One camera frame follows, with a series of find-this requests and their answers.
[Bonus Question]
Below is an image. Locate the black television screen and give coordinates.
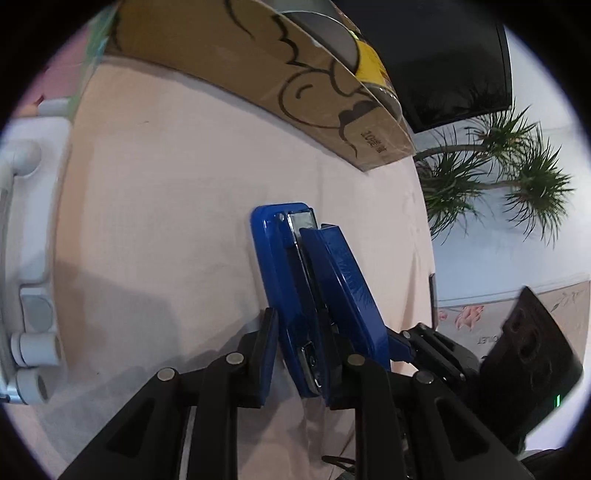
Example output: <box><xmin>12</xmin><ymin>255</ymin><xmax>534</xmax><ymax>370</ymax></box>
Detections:
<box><xmin>335</xmin><ymin>0</ymin><xmax>513</xmax><ymax>133</ymax></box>

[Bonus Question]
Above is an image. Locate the large open cardboard box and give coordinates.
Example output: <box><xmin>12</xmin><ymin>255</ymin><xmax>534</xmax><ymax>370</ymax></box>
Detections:
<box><xmin>107</xmin><ymin>1</ymin><xmax>415</xmax><ymax>171</ymax></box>

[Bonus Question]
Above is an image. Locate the blue stapler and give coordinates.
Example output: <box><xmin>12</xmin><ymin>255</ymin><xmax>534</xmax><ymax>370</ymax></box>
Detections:
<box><xmin>250</xmin><ymin>203</ymin><xmax>390</xmax><ymax>403</ymax></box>

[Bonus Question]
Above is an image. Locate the spiky green potted plant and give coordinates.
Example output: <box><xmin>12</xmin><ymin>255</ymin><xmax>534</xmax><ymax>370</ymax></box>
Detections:
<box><xmin>414</xmin><ymin>106</ymin><xmax>574</xmax><ymax>245</ymax></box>

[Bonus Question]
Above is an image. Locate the silver metal tumbler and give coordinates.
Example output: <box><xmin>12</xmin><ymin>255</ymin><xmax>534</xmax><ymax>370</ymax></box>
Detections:
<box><xmin>276</xmin><ymin>0</ymin><xmax>366</xmax><ymax>77</ymax></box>

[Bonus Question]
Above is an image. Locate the yellow jar black lid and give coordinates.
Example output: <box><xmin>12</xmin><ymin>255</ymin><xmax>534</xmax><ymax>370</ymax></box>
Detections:
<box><xmin>356</xmin><ymin>39</ymin><xmax>403</xmax><ymax>121</ymax></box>

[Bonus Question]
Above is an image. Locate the black camera box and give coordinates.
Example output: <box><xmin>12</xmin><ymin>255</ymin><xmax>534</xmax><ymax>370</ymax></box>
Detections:
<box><xmin>475</xmin><ymin>287</ymin><xmax>583</xmax><ymax>454</ymax></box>

